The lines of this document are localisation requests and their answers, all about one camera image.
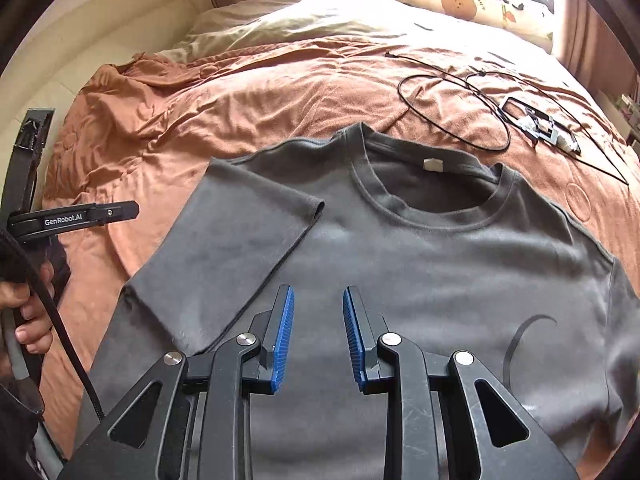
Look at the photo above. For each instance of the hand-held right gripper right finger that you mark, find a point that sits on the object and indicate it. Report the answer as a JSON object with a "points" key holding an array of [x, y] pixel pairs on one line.
{"points": [[352, 340]]}

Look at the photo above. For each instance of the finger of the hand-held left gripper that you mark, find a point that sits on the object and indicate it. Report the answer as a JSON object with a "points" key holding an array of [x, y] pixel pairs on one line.
{"points": [[27, 150], [75, 219]]}

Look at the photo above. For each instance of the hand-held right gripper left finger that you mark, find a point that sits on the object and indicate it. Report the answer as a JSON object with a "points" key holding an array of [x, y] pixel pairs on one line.
{"points": [[282, 340]]}

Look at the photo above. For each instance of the grey t-shirt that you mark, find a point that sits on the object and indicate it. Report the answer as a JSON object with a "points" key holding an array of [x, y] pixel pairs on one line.
{"points": [[425, 260]]}

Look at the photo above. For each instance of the person's left hand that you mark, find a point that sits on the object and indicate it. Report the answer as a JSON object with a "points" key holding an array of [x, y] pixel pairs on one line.
{"points": [[35, 320]]}

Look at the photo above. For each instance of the brown fleece blanket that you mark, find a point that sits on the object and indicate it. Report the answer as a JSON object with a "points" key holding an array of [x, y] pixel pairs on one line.
{"points": [[225, 110]]}

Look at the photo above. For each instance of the bear print pillow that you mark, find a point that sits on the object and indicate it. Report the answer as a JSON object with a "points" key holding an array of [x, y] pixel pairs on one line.
{"points": [[465, 5]]}

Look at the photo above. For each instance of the cluttered white rack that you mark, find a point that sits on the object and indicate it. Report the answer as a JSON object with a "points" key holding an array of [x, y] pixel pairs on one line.
{"points": [[627, 115]]}

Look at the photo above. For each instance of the black metal bracket device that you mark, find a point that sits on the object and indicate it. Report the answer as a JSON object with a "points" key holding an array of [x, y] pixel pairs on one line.
{"points": [[542, 125]]}

